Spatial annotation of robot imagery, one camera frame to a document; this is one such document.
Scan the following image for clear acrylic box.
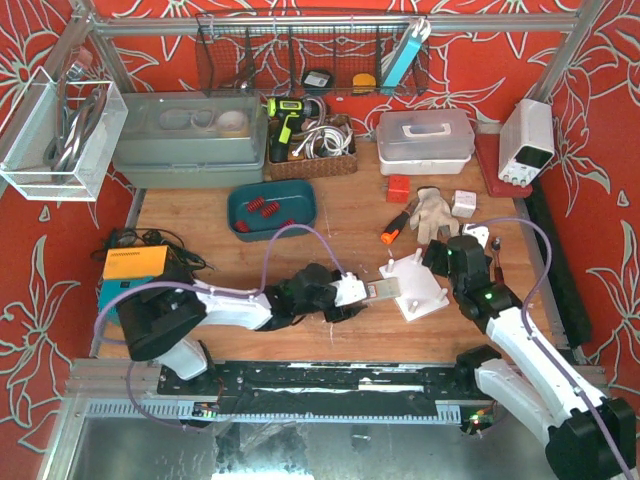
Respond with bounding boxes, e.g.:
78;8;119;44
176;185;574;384
1;68;128;202

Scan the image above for orange teal device box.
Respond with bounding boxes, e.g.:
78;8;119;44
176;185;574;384
98;245;173;311

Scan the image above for red tray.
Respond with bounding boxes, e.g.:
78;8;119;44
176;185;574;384
475;134;533;199

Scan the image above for yellow tape measure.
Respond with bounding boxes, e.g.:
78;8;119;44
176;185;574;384
352;73;377;96

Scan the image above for white plastic storage box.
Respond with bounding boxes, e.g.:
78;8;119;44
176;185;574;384
376;109;475;176

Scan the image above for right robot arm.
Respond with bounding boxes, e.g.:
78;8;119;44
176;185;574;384
422;235;639;479

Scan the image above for wicker basket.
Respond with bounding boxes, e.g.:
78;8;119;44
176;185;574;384
265;133;358;180

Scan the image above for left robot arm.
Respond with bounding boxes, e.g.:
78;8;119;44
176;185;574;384
116;263;368;381

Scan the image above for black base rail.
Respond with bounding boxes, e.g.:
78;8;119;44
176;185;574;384
157;361;493;418

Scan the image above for white cotton work glove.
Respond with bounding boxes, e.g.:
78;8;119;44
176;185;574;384
409;187;460;245

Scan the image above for white box with warning label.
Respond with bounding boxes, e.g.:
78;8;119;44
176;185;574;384
367;277;401;302

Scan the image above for black tape measure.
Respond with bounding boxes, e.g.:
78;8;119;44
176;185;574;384
301;69;334;96

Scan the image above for green yellow cordless drill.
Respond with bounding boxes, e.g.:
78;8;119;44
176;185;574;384
266;97;323;163

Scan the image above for white peg base plate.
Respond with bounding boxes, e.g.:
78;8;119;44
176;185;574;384
379;248;449;322

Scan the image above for orange black screwdriver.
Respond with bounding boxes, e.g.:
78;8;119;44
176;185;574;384
380;201;417;245

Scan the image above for black wire basket shelf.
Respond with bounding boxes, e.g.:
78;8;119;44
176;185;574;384
195;8;429;96

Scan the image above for white cube power socket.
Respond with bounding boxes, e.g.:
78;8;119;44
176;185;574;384
451;190;477;219

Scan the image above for blue white book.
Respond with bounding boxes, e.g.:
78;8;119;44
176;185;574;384
380;17;432;95

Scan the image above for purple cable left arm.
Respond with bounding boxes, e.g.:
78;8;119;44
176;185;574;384
92;224;351;431

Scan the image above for grey cables in acrylic box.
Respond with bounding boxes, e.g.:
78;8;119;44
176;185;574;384
43;74;107;184

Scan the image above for orange cube power socket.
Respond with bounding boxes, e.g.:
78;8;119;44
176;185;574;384
386;175;411;204

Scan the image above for white coiled cable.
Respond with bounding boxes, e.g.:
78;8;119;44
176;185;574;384
294;124;354;160

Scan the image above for white power supply unit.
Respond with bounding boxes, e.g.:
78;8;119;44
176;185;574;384
497;99;555;188

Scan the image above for ratchet wrench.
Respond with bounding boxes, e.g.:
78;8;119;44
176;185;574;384
491;237;504;284

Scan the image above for grey plastic storage box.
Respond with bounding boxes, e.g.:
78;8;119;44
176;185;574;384
112;92;268;189

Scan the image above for teal plastic tray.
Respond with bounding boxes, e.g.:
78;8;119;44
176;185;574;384
227;179;318;243

